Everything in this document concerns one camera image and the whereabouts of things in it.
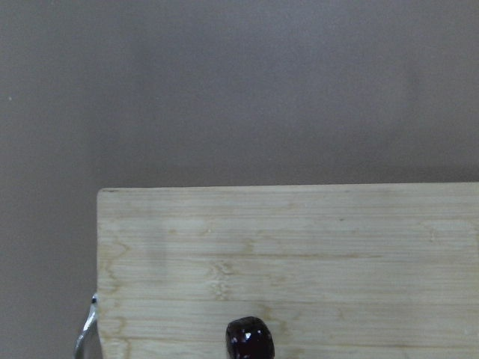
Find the dark red cherry pair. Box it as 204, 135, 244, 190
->
225, 316, 275, 359

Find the bamboo cutting board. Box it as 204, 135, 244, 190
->
97, 182, 478, 358

